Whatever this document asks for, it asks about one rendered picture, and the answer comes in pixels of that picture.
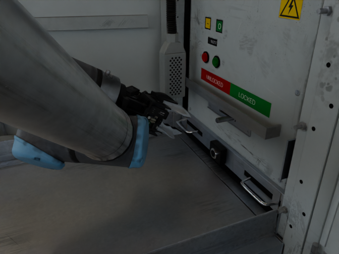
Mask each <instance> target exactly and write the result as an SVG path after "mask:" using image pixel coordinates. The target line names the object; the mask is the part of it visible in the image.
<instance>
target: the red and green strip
mask: <svg viewBox="0 0 339 254"><path fill-rule="evenodd" d="M201 79H202V80H204V81H206V82H208V83H209V84H211V85H213V86H215V87H216V88H218V89H220V90H222V91H223V92H225V93H227V94H229V95H230V96H232V97H234V98H235V99H237V100H239V101H241V102H242V103H244V104H246V105H248V106H249V107H251V108H253V109H255V110H256V111H258V112H260V113H261V114H263V115H265V116H267V117H268V118H269V115H270V109H271V103H269V102H267V101H266V100H264V99H262V98H260V97H258V96H256V95H254V94H252V93H250V92H248V91H246V90H244V89H242V88H240V87H238V86H236V85H234V84H232V83H230V82H228V81H227V80H225V79H223V78H221V77H219V76H217V75H215V74H213V73H211V72H209V71H207V70H205V69H203V68H201Z"/></svg>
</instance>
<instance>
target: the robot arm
mask: <svg viewBox="0 0 339 254"><path fill-rule="evenodd" d="M169 112H174V113H175V114H181V115H182V116H183V117H187V118H191V116H190V114H189V113H188V111H187V110H186V109H184V108H183V107H182V106H180V105H179V104H178V103H177V102H175V101H174V100H173V99H172V98H170V97H169V96H168V95H166V94H165V93H162V92H154V91H151V93H148V92H147V91H144V92H140V90H139V89H137V88H136V87H134V86H129V87H126V86H125V85H124V84H122V83H121V82H120V79H119V78H118V77H116V76H114V75H112V74H110V70H106V71H105V72H104V71H103V70H100V69H98V68H96V67H93V66H91V65H89V64H87V63H84V62H82V61H80V60H77V59H75V58H73V57H71V56H70V55H69V54H68V53H67V52H66V51H65V50H64V49H63V48H62V47H61V46H60V45H59V44H58V43H57V41H56V40H55V39H54V38H53V37H52V36H51V35H50V34H49V33H48V32H47V31H46V30H45V29H44V28H43V27H42V25H41V24H40V23H39V22H38V21H37V20H36V19H35V18H34V17H33V16H32V15H31V14H30V13H29V12H28V11H27V10H26V9H25V7H24V6H23V5H22V4H21V3H20V2H19V1H18V0H0V122H3V123H5V124H8V125H10V126H13V127H15V128H17V129H18V130H17V133H16V135H14V143H13V147H12V154H13V156H14V157H15V158H17V159H19V160H21V161H23V162H26V163H29V164H32V165H35V166H39V167H43V168H48V169H55V170H61V169H62V168H63V167H64V166H65V164H64V163H65V162H72V163H88V164H99V165H109V166H120V167H127V168H129V169H130V168H140V167H142V166H143V164H144V162H145V159H146V155H147V149H148V140H149V134H151V135H154V136H157V134H156V133H155V132H159V133H161V134H166V135H168V136H169V137H171V138H173V139H174V138H175V137H174V135H179V134H182V131H180V130H179V129H177V128H176V127H172V126H170V125H169V124H167V123H163V119H165V120H166V119H167V117H168V115H169Z"/></svg>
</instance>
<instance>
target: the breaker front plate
mask: <svg viewBox="0 0 339 254"><path fill-rule="evenodd" d="M323 3H324V0H303V3H302V9H301V15H300V20H293V19H287V18H281V17H279V11H280V4H281V0H191V32H190V66H189V79H190V80H192V81H193V82H195V83H196V84H198V85H200V86H201V87H203V88H205V89H206V90H208V91H209V92H211V93H213V94H214V95H216V96H217V97H219V98H221V99H222V100H224V101H226V102H227V103H229V104H230V105H232V106H234V107H235V108H237V109H238V110H240V111H242V112H243V113H245V114H247V115H248V116H250V117H252V118H253V119H255V120H256V121H258V122H260V123H261V124H263V125H265V126H266V127H269V126H273V125H278V124H281V130H280V136H279V137H275V138H271V139H266V140H265V139H263V138H261V137H260V136H258V135H257V134H256V133H254V132H253V131H251V130H250V129H248V128H247V127H245V126H244V125H242V124H241V123H239V122H238V121H236V120H235V121H226V122H221V123H216V121H215V119H216V118H218V117H224V116H228V115H226V114H225V113H224V112H222V111H221V110H220V109H219V108H217V107H216V106H214V105H213V104H211V103H210V102H208V101H207V100H205V99H204V98H202V97H201V96H199V95H198V94H196V93H195V92H194V91H192V90H191V89H189V101H188V111H189V112H190V113H191V114H192V115H193V116H195V117H196V118H197V119H198V120H200V121H201V122H202V123H203V124H204V125H206V126H207V127H208V128H209V129H210V130H212V131H213V132H214V133H215V134H217V135H218V136H219V137H220V138H221V139H223V140H224V141H225V142H226V143H228V144H229V145H230V146H231V147H232V148H234V149H235V150H236V151H237V152H239V153H240V154H241V155H242V156H243V157H245V158H246V159H247V160H248V161H250V162H251V163H252V164H253V165H254V166H256V167H257V168H258V169H259V170H260V171H262V172H263V173H264V174H265V175H267V176H268V177H269V178H270V179H271V180H273V181H274V182H275V183H276V184H278V185H279V186H280V187H281V188H282V189H284V190H285V188H286V183H287V178H285V179H282V180H280V173H281V167H282V164H283V159H284V154H285V148H286V143H287V140H291V139H295V138H296V134H297V130H295V129H294V128H293V126H294V125H298V124H299V120H300V115H301V110H302V105H303V100H304V96H305V91H306V86H307V81H308V76H309V71H310V67H311V61H312V56H313V52H314V47H315V42H316V37H317V32H318V27H319V23H320V18H321V14H317V13H316V11H317V9H321V8H323ZM205 17H209V18H211V27H210V30H208V29H205ZM217 19H218V20H223V24H222V33H219V32H216V20H217ZM208 37H210V38H213V39H216V40H217V46H214V45H211V44H209V43H208ZM205 51H207V52H208V54H209V61H208V63H205V62H204V61H203V60H202V54H203V53H204V52H205ZM216 55H217V56H218V57H219V59H220V66H219V68H215V67H214V66H213V64H212V59H213V58H214V56H216ZM201 68H203V69H205V70H207V71H209V72H211V73H213V74H215V75H217V76H219V77H221V78H223V79H225V80H227V81H228V82H230V83H232V84H234V85H236V86H238V87H240V88H242V89H244V90H246V91H248V92H250V93H252V94H254V95H256V96H258V97H260V98H262V99H264V100H266V101H267V102H269V103H271V109H270V115H269V118H268V117H267V116H265V115H263V114H261V113H260V112H258V111H256V110H255V109H253V108H251V107H249V106H248V105H246V104H244V103H242V102H241V101H239V100H237V99H235V98H234V97H232V96H230V95H229V94H227V93H225V92H223V91H222V90H220V89H218V88H216V87H215V86H213V85H211V84H209V83H208V82H206V81H204V80H202V79H201Z"/></svg>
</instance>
